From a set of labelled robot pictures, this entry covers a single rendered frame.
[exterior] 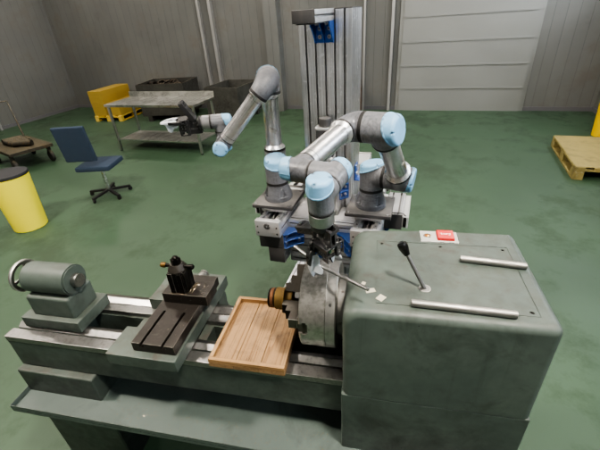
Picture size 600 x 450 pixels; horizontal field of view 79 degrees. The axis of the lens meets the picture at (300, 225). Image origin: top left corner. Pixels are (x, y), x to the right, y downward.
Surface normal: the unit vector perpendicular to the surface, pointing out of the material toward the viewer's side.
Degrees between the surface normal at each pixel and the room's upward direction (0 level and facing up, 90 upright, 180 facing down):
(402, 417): 90
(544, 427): 0
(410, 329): 90
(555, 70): 90
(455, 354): 90
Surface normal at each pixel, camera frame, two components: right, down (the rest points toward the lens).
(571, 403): -0.07, -0.87
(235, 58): -0.30, 0.50
